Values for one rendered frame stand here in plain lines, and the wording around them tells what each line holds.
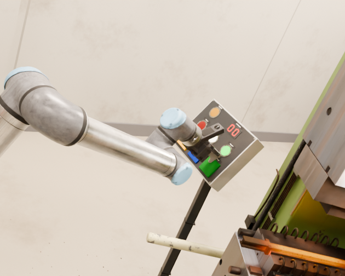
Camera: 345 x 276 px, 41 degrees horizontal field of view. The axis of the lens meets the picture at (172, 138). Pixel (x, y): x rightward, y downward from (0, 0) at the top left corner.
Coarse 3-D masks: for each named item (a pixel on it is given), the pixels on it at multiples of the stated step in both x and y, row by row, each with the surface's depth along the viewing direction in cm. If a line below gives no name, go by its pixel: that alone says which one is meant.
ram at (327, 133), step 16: (336, 80) 150; (336, 96) 147; (320, 112) 154; (336, 112) 145; (320, 128) 151; (336, 128) 142; (320, 144) 148; (336, 144) 140; (320, 160) 146; (336, 160) 138; (336, 176) 136
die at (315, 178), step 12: (300, 156) 158; (312, 156) 151; (300, 168) 156; (312, 168) 149; (312, 180) 147; (324, 180) 141; (312, 192) 146; (324, 192) 143; (336, 192) 143; (336, 204) 146
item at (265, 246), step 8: (240, 240) 161; (248, 240) 159; (256, 240) 160; (264, 240) 162; (248, 248) 160; (256, 248) 160; (264, 248) 161; (272, 248) 161; (280, 248) 162; (288, 248) 164; (304, 256) 164; (312, 256) 165; (320, 256) 167; (328, 256) 169; (336, 264) 167; (344, 264) 168
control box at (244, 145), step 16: (208, 112) 211; (224, 112) 206; (224, 128) 202; (240, 128) 197; (176, 144) 213; (224, 144) 198; (240, 144) 193; (256, 144) 192; (192, 160) 203; (224, 160) 194; (240, 160) 193; (224, 176) 193
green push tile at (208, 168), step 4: (216, 160) 197; (204, 164) 198; (208, 164) 196; (212, 164) 195; (216, 164) 194; (200, 168) 198; (204, 168) 197; (208, 168) 196; (212, 168) 194; (216, 168) 193; (204, 172) 196; (208, 172) 194; (212, 172) 194; (208, 176) 194
